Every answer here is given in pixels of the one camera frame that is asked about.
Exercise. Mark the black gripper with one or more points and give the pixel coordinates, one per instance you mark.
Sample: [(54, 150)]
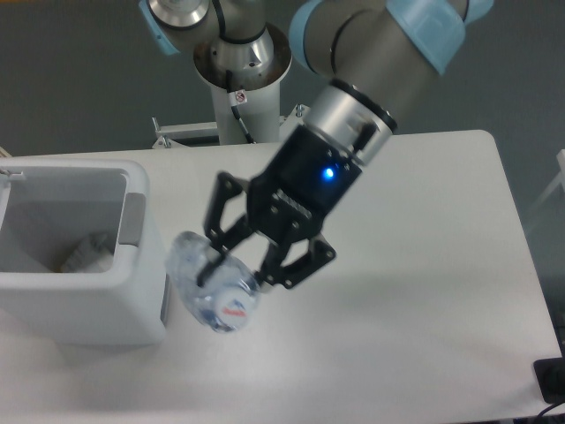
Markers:
[(300, 190)]

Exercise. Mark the crushed clear plastic bottle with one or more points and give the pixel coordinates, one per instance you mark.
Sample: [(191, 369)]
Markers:
[(219, 291)]

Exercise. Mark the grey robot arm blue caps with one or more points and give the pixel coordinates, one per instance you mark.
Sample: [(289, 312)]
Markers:
[(378, 57)]

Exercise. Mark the white plastic trash can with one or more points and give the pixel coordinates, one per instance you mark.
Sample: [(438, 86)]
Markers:
[(47, 207)]

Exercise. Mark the black device at table corner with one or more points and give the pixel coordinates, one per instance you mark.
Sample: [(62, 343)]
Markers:
[(550, 376)]

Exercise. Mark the white metal base frame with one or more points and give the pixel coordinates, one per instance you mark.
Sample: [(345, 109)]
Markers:
[(206, 134)]

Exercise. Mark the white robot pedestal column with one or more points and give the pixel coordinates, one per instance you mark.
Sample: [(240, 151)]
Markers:
[(244, 81)]

